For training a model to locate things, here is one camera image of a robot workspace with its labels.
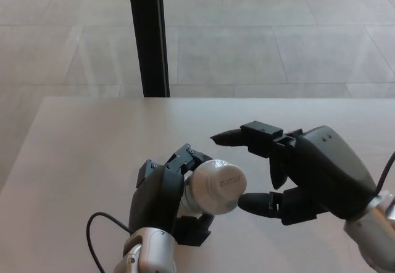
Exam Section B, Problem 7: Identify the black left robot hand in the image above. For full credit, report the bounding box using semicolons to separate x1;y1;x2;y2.
128;143;217;246

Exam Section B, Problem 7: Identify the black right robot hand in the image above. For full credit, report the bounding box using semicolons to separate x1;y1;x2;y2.
209;120;378;227

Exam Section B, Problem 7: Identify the clear plastic bottle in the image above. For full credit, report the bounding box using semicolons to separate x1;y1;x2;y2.
178;158;240;217

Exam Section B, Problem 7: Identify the white screw bottle cap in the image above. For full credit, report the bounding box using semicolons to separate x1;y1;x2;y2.
208;164;247;203

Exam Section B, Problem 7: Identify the black vertical pillar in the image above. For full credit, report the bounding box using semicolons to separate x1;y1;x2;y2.
127;0;171;98

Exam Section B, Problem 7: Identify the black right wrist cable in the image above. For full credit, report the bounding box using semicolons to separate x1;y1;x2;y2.
375;151;395;194

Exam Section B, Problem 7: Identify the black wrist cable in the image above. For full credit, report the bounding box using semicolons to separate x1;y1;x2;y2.
86;211;134;273
375;151;395;194

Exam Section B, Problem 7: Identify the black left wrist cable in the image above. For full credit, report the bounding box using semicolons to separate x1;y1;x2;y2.
86;211;134;273

